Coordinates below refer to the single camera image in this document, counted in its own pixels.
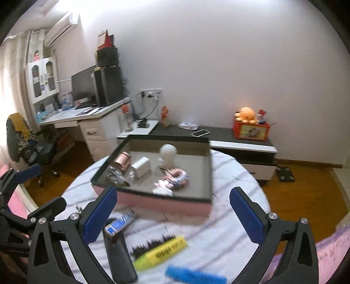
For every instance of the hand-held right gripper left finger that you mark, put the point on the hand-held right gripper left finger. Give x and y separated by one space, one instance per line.
99 215

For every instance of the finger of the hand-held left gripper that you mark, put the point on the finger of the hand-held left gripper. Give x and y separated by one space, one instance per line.
52 207
27 174

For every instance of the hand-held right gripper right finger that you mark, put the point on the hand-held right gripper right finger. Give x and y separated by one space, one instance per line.
243 215

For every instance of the blue and gold pack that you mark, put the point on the blue and gold pack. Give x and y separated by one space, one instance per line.
119 225

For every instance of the clear plastic packet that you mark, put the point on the clear plastic packet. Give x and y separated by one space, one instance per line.
117 176

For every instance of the black remote control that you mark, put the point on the black remote control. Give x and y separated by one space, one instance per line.
120 259

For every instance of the row of black binder clips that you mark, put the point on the row of black binder clips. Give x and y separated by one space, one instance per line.
142 247

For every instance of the copper coloured cylinder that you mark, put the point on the copper coloured cylinder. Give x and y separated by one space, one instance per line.
121 161

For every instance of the white charger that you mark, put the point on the white charger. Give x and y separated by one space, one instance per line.
140 168

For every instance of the pink box with dark rim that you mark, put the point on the pink box with dark rim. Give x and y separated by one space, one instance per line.
164 207

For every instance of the white building block figure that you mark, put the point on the white building block figure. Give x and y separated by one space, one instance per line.
162 189

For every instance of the yellow highlighter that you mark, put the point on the yellow highlighter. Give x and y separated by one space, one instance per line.
164 251

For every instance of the pink building block figure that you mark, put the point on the pink building block figure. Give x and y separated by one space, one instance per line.
177 177

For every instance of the blue highlighter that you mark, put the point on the blue highlighter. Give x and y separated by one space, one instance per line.
194 275

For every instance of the white round-headed figurine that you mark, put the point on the white round-headed figurine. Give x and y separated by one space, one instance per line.
168 153

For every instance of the black office chair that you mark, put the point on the black office chair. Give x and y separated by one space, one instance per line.
43 153

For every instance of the pink blanket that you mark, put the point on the pink blanket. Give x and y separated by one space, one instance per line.
20 200

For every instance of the striped white tablecloth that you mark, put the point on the striped white tablecloth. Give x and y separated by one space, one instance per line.
218 245

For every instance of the yellow patterned cloth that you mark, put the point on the yellow patterned cloth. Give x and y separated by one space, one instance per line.
20 125

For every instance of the black bathroom scale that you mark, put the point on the black bathroom scale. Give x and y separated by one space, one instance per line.
285 174

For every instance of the black and white TV stand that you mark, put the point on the black and white TV stand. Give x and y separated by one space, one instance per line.
246 144

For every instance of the red printed storage box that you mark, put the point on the red printed storage box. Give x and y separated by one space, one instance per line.
250 132

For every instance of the white nightstand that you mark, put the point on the white nightstand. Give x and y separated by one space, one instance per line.
128 134

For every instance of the white desk with drawers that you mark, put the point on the white desk with drawers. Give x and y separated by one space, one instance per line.
101 128

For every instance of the black keyboard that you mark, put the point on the black keyboard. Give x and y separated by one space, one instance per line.
86 105

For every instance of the white smartphone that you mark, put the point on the white smartphone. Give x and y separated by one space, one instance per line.
201 133

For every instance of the cream curtain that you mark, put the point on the cream curtain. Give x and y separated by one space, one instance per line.
13 82

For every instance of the white glass-door cabinet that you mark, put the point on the white glass-door cabinet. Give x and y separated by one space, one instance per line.
41 82

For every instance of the pink quilt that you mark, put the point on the pink quilt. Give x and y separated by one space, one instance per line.
330 254

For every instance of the clear bottle with red cap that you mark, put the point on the clear bottle with red cap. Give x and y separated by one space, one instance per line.
126 120

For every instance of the white desk lamp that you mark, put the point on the white desk lamp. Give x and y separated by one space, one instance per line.
63 80

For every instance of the orange octopus plush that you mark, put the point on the orange octopus plush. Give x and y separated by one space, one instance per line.
246 114

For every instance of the small black device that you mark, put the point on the small black device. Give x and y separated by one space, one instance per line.
143 123

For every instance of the small red and white carton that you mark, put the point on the small red and white carton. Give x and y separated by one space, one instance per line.
261 115

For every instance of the tissue packet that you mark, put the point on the tissue packet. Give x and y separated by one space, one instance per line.
188 126

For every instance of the black computer monitor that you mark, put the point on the black computer monitor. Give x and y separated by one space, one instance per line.
83 84

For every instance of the orange snack bag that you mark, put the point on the orange snack bag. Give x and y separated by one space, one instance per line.
165 117

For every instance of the small pink doll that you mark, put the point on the small pink doll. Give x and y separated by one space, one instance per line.
36 56

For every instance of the black computer tower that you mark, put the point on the black computer tower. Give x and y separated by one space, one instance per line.
109 87

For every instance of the black speaker box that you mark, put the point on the black speaker box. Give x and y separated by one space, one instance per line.
106 57

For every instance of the white air conditioner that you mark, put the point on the white air conditioner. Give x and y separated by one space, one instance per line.
61 30

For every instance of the white wall power outlet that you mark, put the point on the white wall power outlet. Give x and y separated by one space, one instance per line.
151 92

